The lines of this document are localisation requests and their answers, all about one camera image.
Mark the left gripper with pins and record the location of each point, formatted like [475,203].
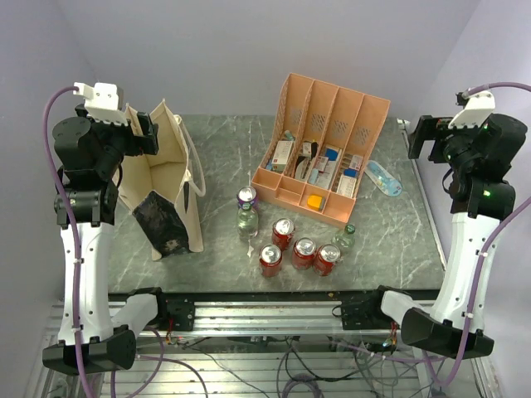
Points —
[147,142]

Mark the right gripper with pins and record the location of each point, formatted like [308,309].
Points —
[429,128]

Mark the cream canvas tote bag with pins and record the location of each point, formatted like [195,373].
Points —
[161,190]

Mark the clear bottle green cap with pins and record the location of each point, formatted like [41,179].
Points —
[344,239]

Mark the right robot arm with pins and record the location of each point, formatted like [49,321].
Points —
[479,156]

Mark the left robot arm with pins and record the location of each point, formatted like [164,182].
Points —
[92,340]

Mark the blue toothbrush blister pack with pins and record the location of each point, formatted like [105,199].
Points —
[384,181]

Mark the white box right slot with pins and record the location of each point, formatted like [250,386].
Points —
[346,186]

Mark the orange plastic desk organizer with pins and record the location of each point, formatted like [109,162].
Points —
[335,130]

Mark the purple soda can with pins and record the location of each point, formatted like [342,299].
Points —
[247,194]

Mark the white red medicine box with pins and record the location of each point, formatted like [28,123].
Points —
[281,155]

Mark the red soda can rear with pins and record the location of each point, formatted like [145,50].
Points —
[283,231]

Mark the red soda can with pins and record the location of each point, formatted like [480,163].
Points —
[270,260]
[283,231]
[327,256]
[304,252]

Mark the red soda can right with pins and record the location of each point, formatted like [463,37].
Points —
[327,256]

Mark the red soda can left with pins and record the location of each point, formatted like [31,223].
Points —
[270,260]

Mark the red soda can middle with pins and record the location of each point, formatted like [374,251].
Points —
[304,252]

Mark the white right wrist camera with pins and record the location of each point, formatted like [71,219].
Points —
[476,109]

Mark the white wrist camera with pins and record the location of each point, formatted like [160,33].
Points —
[476,109]
[103,102]

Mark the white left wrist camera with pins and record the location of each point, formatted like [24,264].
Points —
[103,102]

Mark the aluminium mounting rail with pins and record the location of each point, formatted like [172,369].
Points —
[187,318]

